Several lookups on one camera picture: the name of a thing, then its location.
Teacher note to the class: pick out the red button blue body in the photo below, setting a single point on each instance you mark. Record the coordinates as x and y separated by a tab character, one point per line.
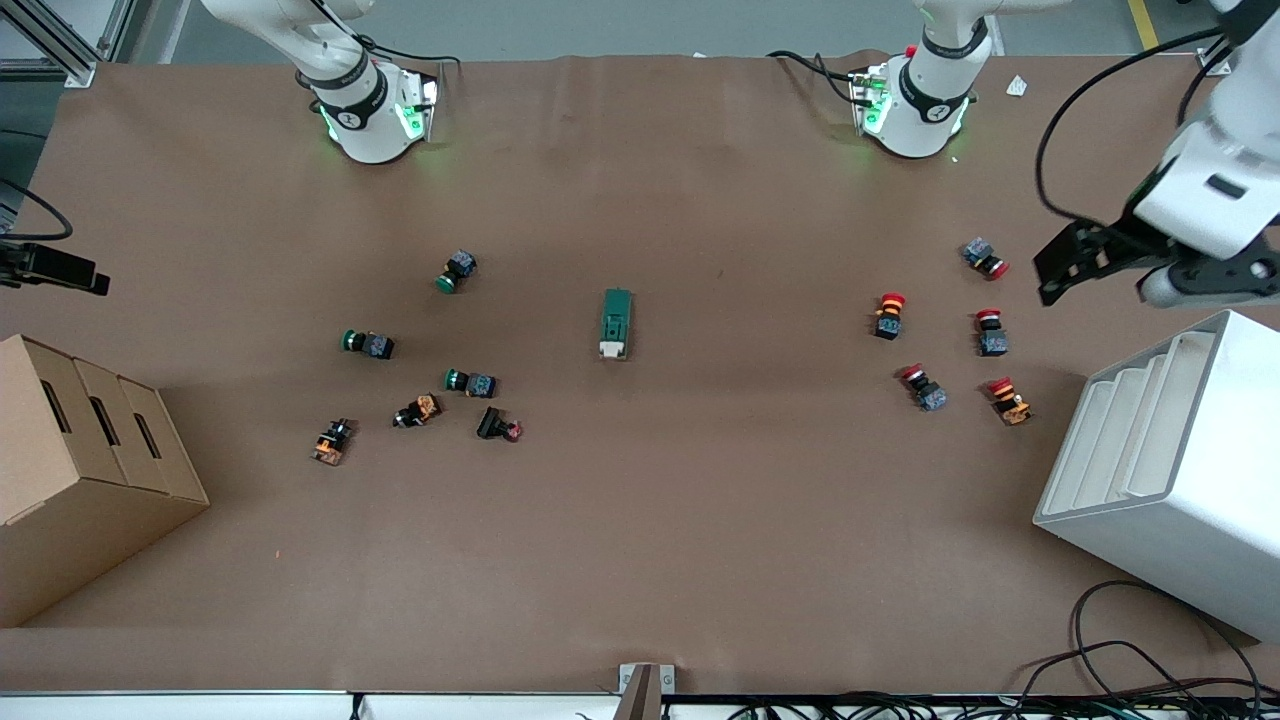
986	258
922	387
992	333

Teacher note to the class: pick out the red button orange body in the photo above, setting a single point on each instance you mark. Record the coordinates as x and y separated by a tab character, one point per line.
1010	400

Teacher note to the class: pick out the black button orange body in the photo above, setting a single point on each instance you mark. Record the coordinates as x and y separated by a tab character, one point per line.
333	441
418	411

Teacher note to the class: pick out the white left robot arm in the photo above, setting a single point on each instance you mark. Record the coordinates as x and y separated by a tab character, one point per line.
915	110

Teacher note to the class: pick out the green load switch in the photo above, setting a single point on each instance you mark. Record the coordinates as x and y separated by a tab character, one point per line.
616	320

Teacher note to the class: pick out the grey metal table bracket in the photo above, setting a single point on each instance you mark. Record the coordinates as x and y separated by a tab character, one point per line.
645	690

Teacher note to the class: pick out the red button orange striped collar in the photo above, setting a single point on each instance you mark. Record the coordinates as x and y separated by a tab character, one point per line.
889	315

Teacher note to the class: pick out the black switch with red part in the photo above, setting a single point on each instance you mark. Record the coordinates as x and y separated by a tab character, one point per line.
498	425

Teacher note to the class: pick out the white slotted bin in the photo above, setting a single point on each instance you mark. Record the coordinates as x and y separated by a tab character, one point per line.
1180	480

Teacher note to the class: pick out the aluminium frame profile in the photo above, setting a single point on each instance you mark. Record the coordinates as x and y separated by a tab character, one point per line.
1225	45
50	40

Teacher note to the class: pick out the brown cardboard box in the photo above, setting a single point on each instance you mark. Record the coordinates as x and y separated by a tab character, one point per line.
80	480

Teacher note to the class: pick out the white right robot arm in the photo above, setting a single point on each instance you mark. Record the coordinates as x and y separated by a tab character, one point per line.
365	120

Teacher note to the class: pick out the green button blue body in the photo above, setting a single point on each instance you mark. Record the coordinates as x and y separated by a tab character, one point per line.
456	271
470	382
368	343

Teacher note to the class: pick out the white paper scrap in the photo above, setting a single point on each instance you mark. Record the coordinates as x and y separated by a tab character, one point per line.
1017	85

